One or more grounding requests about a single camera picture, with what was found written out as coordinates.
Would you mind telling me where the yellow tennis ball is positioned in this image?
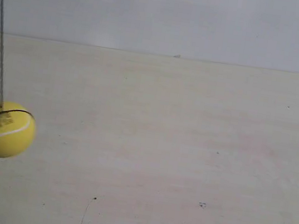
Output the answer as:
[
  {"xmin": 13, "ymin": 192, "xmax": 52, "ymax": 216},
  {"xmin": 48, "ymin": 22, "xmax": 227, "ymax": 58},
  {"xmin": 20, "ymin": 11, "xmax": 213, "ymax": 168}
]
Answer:
[{"xmin": 0, "ymin": 101, "xmax": 36, "ymax": 158}]

